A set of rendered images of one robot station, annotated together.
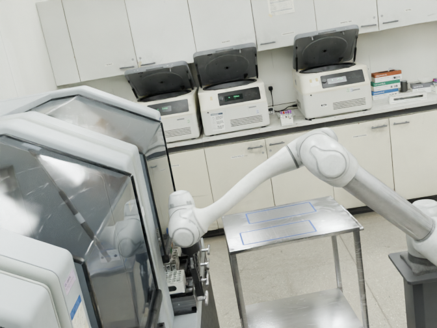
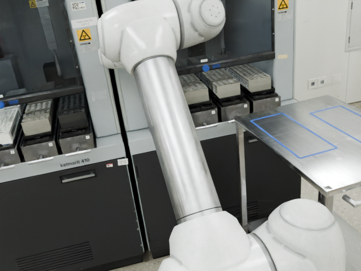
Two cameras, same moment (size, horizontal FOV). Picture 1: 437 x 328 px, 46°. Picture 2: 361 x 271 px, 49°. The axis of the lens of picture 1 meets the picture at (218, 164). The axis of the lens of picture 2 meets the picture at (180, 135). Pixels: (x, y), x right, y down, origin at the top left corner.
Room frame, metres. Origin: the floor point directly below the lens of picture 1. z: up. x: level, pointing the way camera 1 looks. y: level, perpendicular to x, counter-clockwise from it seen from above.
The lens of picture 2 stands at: (1.56, -1.36, 1.48)
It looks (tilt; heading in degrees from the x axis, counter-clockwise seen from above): 26 degrees down; 77
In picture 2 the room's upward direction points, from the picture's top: 7 degrees counter-clockwise
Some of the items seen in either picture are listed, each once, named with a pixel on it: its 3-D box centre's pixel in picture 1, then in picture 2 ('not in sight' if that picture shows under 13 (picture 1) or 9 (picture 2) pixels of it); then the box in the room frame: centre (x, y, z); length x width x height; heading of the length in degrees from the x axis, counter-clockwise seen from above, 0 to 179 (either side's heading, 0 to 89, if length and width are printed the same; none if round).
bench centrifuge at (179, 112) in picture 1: (164, 100); not in sight; (4.49, 0.37, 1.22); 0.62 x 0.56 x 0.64; 175
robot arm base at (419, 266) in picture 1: (425, 254); not in sight; (1.95, -0.80, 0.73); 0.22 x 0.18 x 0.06; 177
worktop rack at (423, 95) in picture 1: (406, 97); not in sight; (4.22, -1.65, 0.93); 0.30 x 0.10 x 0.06; 79
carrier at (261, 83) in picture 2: not in sight; (259, 84); (2.34, 0.24, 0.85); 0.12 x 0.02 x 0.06; 176
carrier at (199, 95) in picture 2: (175, 263); (196, 95); (2.03, 0.26, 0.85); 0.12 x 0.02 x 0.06; 178
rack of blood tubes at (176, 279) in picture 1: (148, 287); not in sight; (1.88, 0.36, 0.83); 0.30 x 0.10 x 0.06; 87
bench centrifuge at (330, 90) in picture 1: (328, 69); not in sight; (4.42, -1.07, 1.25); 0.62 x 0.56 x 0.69; 177
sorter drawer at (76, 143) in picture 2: not in sight; (76, 114); (1.49, 0.52, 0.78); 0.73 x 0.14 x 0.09; 87
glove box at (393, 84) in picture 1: (384, 84); not in sight; (4.55, -1.59, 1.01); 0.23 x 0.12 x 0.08; 87
